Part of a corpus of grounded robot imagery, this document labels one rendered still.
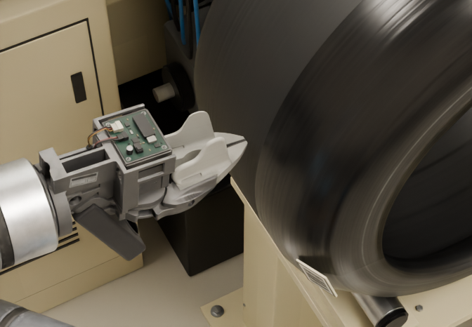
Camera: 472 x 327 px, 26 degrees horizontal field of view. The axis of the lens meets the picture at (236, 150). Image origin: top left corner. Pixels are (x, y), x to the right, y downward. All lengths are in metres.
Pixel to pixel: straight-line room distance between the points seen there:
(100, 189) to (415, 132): 0.29
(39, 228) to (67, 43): 0.84
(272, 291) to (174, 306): 0.42
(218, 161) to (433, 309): 0.54
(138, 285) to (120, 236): 1.36
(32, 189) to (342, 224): 0.31
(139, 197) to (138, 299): 1.39
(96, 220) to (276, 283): 0.99
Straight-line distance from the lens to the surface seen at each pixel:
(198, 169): 0.98
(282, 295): 1.99
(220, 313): 2.31
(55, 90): 1.79
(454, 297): 1.46
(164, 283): 2.36
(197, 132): 1.00
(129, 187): 0.93
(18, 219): 0.91
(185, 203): 0.97
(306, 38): 0.96
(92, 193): 0.95
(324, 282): 1.10
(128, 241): 1.02
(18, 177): 0.92
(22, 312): 0.98
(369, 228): 1.04
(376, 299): 1.31
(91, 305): 2.35
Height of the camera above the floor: 2.06
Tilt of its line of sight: 53 degrees down
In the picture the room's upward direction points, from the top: straight up
